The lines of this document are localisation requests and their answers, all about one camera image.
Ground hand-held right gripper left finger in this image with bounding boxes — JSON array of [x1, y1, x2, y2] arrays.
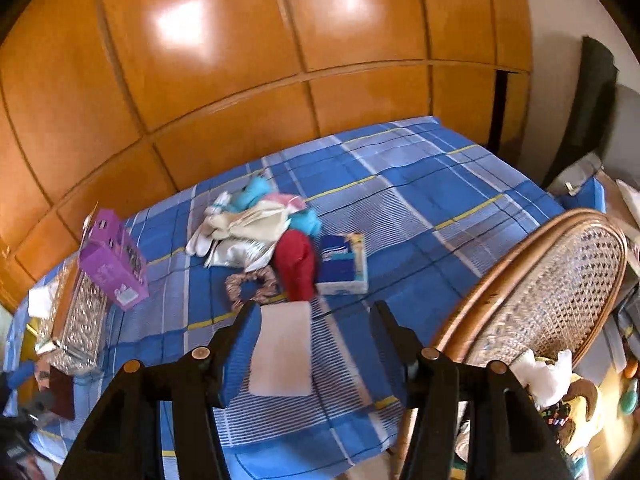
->
[[56, 301, 263, 480]]

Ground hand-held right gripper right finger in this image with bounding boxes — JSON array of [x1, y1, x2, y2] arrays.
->
[[369, 301, 571, 480]]

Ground pink satin scrunchie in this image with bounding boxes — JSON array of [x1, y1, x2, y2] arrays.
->
[[225, 266, 282, 308]]

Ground red sock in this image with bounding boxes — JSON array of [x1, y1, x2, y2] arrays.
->
[[272, 230, 318, 303]]

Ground white flat cloth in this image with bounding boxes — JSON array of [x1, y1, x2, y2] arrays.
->
[[248, 301, 315, 397]]

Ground blue white tissue pack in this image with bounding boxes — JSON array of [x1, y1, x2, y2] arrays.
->
[[315, 232, 370, 296]]

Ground cream cloth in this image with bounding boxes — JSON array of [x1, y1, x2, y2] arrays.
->
[[207, 200, 291, 241]]

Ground cyan fluffy sock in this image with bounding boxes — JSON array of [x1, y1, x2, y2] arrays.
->
[[231, 176, 271, 211], [290, 208, 321, 236]]

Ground purple carton box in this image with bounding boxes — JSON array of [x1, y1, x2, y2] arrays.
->
[[79, 208, 150, 311]]

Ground silver embossed box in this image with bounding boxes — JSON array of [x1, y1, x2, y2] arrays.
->
[[36, 260, 111, 376]]

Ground pink cloth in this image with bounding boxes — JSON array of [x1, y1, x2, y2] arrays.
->
[[265, 192, 306, 211]]

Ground blue plaid tablecloth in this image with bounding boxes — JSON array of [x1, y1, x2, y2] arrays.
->
[[0, 116, 607, 480]]

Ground wicker chair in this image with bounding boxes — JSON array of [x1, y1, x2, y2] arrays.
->
[[390, 207, 630, 480]]

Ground dark red book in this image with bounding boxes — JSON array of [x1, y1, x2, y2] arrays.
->
[[47, 367, 76, 421]]

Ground yellow brown plush toy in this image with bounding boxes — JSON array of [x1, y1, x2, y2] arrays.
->
[[510, 350, 606, 461]]

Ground white paper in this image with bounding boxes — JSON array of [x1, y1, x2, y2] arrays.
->
[[27, 282, 66, 318]]

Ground teal oval object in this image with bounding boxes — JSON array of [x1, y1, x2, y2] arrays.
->
[[619, 380, 640, 416]]

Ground grey cloth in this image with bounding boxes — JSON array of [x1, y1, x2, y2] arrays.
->
[[547, 152, 606, 196]]

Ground wooden wardrobe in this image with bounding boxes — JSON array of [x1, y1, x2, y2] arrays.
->
[[0, 0, 533, 311]]

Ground dark green hanging cloth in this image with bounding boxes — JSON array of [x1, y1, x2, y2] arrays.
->
[[542, 35, 621, 191]]

